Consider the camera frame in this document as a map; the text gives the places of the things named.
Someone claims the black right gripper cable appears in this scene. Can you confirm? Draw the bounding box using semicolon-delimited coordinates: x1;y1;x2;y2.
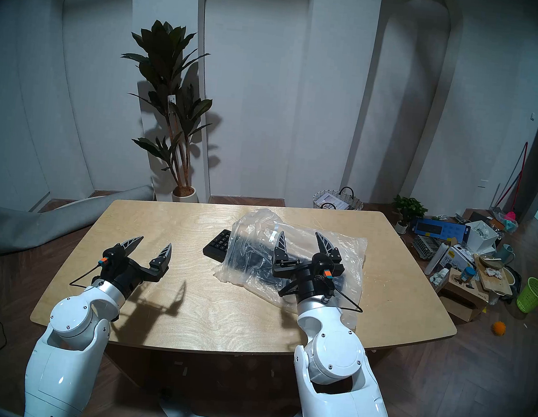
277;279;366;314

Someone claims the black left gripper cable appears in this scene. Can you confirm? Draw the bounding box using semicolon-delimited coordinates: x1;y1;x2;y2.
69;261;104;290

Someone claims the grey rolled mat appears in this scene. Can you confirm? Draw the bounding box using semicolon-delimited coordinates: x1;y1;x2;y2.
0;169;157;272

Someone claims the white open box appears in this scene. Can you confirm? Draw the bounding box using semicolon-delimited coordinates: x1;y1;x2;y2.
463;219;504;257

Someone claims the white and yellow box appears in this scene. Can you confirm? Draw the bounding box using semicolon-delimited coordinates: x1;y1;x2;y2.
440;242;476;275

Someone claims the green plastic waste basket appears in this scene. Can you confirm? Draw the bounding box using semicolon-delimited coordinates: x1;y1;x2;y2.
515;276;538;315

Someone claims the small green potted plant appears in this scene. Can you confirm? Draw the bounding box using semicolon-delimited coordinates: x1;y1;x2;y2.
389;194;429;237

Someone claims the blue keyboard box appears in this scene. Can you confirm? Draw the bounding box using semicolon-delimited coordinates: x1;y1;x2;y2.
413;217;471;244

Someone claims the red handled broom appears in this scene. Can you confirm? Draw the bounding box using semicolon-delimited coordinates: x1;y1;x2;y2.
492;138;530;223

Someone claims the black keyboard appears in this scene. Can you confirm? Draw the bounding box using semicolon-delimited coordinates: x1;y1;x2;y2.
198;227;305;302

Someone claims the metal dish rack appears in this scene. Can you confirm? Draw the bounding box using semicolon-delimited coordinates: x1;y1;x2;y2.
409;234;446;263

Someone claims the white printed paper sheet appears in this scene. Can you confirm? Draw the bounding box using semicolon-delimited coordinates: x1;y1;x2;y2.
317;192;347;210

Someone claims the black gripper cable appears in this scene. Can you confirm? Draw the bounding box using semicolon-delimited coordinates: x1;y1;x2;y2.
69;261;104;290
277;279;366;314

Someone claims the tall dark potted plant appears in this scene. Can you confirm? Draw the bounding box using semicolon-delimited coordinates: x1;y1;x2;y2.
107;16;223;205

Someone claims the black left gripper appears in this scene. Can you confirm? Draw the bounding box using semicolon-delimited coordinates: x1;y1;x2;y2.
92;231;173;302

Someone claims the clear plastic wrapping bag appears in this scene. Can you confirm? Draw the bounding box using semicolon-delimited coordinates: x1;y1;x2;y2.
209;203;372;330

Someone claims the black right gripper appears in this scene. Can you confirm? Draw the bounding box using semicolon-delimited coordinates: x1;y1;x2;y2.
267;227;349;310

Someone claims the teal mug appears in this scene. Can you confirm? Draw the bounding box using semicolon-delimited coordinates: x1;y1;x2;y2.
493;242;517;268

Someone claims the wicker basket with black handle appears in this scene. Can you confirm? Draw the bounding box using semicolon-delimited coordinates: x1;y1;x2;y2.
312;183;366;214

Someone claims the brown cardboard box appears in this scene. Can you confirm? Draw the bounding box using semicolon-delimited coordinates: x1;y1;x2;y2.
437;269;492;325

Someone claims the white paper roll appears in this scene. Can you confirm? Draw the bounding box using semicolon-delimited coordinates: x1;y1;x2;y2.
425;242;451;277

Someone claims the wooden cutting board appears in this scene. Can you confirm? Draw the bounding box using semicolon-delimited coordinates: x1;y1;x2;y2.
471;254;517;296

